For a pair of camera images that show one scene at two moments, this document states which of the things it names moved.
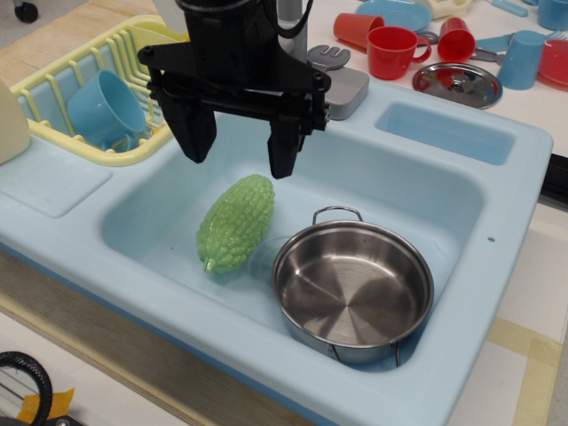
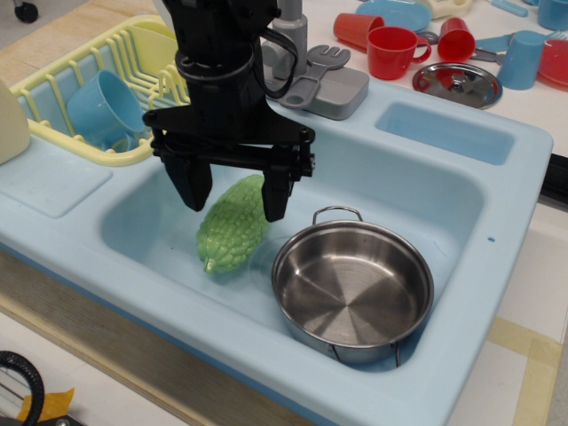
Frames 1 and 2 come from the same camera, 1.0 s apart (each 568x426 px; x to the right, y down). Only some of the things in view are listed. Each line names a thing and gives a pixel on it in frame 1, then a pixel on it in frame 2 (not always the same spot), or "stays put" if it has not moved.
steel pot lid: (463, 83) stays put
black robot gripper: (232, 59) → (220, 46)
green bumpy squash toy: (234, 222) stays put
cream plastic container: (14, 130) stays put
